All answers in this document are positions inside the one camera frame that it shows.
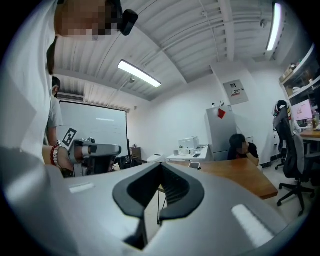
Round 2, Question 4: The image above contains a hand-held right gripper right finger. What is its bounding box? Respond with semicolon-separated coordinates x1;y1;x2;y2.
143;161;305;256

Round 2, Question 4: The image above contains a silver wristwatch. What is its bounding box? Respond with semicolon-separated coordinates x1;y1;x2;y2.
53;139;64;171

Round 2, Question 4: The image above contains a white projection board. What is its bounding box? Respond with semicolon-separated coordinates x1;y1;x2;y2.
58;100;129;159

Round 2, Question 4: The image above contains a grey electrical panel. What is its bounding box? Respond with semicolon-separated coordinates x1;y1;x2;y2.
222;79;250;106

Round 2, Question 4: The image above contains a white side table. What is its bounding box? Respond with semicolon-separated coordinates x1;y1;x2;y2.
166;144;211;163

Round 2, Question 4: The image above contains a person's white shirt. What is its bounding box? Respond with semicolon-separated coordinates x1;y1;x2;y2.
0;0;61;166

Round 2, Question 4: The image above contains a red bead bracelet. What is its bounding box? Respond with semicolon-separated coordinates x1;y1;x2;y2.
49;145;58;166

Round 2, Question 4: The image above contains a white air conditioner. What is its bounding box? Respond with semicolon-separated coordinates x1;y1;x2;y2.
56;91;85;103

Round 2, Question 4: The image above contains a white box appliance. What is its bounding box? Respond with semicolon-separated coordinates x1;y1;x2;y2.
178;136;200;149

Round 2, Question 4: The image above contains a person's head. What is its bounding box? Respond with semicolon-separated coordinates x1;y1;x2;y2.
53;0;125;42

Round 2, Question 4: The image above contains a black grey office chair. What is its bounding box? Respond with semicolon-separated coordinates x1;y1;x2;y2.
272;107;320;217

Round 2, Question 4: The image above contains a person's left hand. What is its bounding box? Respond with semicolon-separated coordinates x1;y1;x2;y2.
74;145;90;162

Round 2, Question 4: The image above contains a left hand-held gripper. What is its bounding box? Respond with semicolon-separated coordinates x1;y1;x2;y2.
62;127;123;178

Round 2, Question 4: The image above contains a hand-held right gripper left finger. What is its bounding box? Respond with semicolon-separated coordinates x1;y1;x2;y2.
0;146;163;256

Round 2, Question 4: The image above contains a person's left forearm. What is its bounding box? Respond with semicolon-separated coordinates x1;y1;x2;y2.
41;144;75;179

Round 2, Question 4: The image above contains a white trash bin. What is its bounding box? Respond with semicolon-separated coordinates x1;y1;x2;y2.
146;153;166;165

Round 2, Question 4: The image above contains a curved wooden desk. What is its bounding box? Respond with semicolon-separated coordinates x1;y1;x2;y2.
298;128;320;141

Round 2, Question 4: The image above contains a white storage shelf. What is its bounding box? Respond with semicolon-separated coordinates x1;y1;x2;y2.
278;43;320;101

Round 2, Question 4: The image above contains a black hairpin table leg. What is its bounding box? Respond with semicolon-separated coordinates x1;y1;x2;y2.
156;183;168;226

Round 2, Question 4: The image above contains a black head camera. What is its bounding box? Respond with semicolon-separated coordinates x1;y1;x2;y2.
119;8;140;37

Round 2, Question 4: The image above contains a long ceiling light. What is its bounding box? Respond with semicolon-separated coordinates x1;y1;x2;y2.
117;59;162;88
266;2;282;52

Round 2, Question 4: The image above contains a pink screen monitor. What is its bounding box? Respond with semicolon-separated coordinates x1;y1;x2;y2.
291;99;314;122

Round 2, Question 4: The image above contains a brown cabinet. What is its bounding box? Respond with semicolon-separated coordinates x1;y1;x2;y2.
129;146;142;161

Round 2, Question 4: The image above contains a grey refrigerator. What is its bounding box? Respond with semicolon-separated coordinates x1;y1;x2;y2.
205;104;238;162

